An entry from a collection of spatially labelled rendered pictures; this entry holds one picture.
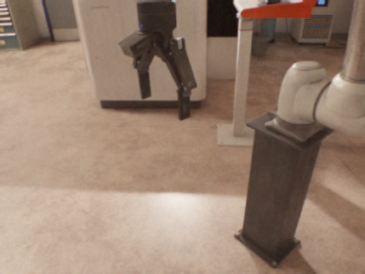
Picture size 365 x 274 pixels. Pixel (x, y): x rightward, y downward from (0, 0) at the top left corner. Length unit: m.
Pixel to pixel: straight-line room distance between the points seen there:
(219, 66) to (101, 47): 1.58
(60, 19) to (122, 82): 4.06
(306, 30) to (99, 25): 3.92
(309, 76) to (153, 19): 0.68
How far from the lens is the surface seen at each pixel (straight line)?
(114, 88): 3.02
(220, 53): 3.71
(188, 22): 2.68
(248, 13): 1.86
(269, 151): 1.25
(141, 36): 0.56
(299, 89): 1.08
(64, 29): 6.85
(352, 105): 1.00
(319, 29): 5.79
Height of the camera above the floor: 1.35
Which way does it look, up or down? 32 degrees down
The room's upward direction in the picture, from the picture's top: 2 degrees counter-clockwise
